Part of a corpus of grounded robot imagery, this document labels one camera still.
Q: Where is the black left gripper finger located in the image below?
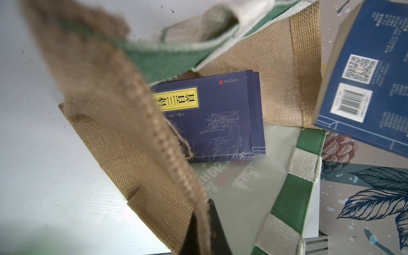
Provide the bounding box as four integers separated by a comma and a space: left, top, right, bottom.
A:
178, 199, 233, 255

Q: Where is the jute and green canvas bag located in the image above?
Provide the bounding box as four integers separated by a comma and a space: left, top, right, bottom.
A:
21, 1, 326, 255

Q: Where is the blue book with barcode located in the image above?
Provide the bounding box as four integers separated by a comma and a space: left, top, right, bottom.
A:
313, 1, 408, 156

